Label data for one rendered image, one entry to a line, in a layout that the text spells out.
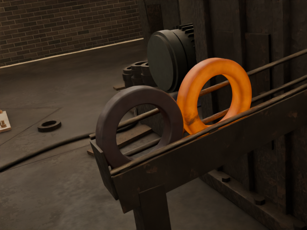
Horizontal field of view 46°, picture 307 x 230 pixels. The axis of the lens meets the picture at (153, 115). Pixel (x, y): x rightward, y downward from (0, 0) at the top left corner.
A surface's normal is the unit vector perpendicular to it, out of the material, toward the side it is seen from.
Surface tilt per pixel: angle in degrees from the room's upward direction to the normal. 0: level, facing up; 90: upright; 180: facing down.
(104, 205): 0
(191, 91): 90
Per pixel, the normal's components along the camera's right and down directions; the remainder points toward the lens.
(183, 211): -0.14, -0.93
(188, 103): 0.48, 0.22
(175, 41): 0.21, -0.49
